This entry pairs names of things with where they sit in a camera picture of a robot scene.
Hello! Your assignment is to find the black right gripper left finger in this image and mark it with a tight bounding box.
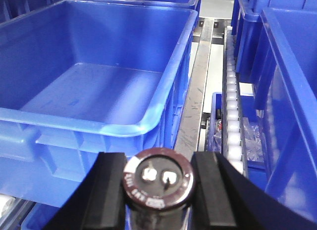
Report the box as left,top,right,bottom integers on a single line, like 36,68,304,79
44,152,126,230

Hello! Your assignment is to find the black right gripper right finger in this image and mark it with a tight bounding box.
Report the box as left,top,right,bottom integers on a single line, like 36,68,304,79
191,152,317,230

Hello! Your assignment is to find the dark cylindrical capacitor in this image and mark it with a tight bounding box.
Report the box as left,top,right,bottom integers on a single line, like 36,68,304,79
122,147,195,211

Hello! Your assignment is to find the lower blue bin with bags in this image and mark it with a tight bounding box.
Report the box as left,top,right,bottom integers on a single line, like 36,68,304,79
206,92,267,190

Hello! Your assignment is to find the large blue plastic bin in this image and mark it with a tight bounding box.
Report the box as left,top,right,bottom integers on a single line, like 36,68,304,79
0,0,197,207

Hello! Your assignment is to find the far right blue bin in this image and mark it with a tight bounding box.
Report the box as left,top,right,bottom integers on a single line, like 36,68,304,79
231,0,317,83

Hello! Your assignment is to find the right blue plastic bin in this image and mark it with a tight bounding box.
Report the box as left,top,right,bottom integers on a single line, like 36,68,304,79
252,8,317,221

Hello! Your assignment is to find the white roller conveyor rail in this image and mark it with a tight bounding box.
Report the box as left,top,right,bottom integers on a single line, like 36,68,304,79
222,26,248,177

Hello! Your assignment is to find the steel shelf rail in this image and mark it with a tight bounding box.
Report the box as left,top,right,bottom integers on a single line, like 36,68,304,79
174,17,214,160

